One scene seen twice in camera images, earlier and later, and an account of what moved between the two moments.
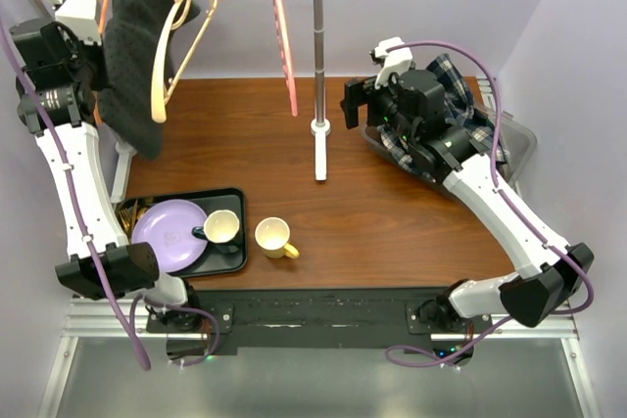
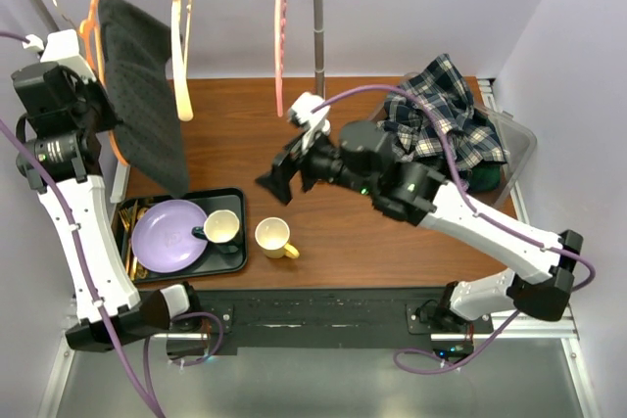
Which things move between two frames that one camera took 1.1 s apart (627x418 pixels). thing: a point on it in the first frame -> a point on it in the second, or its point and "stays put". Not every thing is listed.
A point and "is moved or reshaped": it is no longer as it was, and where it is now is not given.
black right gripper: (358, 92) -> (282, 171)
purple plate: (168, 226) stays put
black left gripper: (101, 78) -> (109, 117)
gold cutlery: (129, 216) stays put
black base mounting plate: (215, 323) stays put
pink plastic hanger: (283, 38) is moved or reshaped
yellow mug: (272, 236) stays put
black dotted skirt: (143, 14) is moved or reshaped
